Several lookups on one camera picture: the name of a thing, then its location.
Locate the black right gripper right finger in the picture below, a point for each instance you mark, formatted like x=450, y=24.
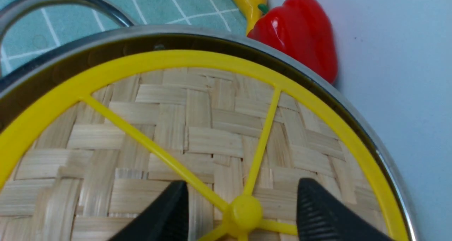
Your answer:
x=322, y=217

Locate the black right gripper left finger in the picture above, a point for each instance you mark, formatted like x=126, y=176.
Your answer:
x=165, y=219

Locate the yellow rimmed woven steamer lid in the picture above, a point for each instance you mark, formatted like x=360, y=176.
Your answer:
x=83, y=160

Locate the stainless steel pot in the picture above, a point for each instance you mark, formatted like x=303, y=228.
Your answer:
x=27, y=82

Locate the red bell pepper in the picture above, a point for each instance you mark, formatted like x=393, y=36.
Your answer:
x=302, y=30

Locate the green checkered tablecloth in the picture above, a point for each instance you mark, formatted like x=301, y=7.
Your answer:
x=53, y=26

